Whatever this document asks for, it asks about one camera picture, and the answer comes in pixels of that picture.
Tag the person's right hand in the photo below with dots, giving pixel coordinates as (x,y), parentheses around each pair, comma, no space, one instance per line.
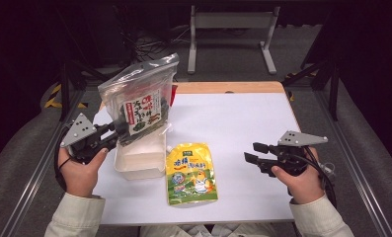
(302,186)

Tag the clear bag of dried seaweed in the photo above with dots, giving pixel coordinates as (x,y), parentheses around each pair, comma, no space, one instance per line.
(141,98)

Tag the person's lap clothing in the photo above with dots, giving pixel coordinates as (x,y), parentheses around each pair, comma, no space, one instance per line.
(216,231)

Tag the person's left hand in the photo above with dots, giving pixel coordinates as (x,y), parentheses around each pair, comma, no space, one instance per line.
(80,176)

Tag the grey metal stand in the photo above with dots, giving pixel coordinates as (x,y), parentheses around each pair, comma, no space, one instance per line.
(231,21)

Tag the white table mat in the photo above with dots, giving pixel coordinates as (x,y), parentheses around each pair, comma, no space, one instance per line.
(233,125)

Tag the red snack packet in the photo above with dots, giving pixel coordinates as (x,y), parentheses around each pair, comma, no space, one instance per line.
(174,94)

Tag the yellow black floor tape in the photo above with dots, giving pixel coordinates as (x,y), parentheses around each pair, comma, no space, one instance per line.
(57,97)

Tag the black metal stand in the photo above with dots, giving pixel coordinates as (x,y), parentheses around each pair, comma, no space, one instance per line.
(325,79)
(70,85)

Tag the yellow seasoning pouch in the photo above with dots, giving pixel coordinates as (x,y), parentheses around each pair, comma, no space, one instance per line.
(190,174)

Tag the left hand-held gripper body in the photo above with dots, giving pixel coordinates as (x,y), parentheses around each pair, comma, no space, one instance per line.
(81,131)

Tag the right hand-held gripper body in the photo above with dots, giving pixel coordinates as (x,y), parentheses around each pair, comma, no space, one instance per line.
(292,154)

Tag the white divided storage box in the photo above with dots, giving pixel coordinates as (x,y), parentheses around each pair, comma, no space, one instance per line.
(139,158)

